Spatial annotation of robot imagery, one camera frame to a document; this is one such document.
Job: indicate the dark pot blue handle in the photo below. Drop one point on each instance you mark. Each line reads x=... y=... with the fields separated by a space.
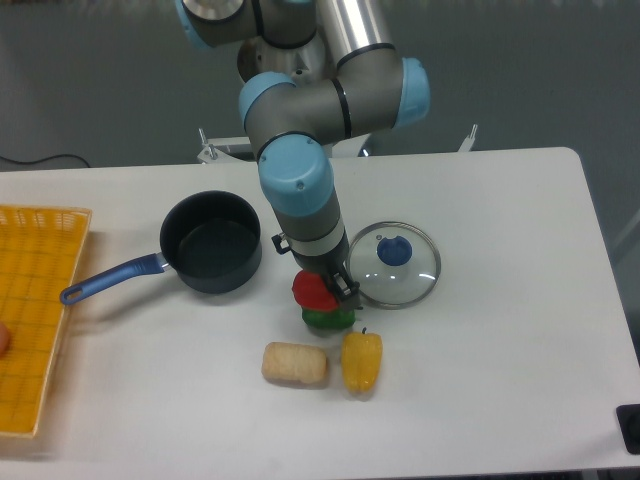
x=211 y=239

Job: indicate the black table grommet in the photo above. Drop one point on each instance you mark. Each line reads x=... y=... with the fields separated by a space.
x=629 y=421

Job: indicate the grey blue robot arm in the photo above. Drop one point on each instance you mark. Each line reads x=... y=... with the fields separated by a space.
x=359 y=85

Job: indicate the yellow woven basket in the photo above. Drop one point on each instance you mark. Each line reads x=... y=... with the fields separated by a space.
x=41 y=247

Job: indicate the beige bread roll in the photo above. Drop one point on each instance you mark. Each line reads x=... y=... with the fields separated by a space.
x=294 y=363

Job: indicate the yellow pepper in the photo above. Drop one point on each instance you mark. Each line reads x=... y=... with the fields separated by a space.
x=361 y=358

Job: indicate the red pepper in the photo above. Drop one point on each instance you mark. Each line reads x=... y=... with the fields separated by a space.
x=310 y=292

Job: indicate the green pepper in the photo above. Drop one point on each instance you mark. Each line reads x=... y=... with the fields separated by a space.
x=328 y=320

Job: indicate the glass lid blue knob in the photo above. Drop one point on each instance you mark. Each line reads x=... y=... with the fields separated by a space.
x=396 y=264

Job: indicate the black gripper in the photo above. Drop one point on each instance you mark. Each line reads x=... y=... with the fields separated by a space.
x=330 y=266

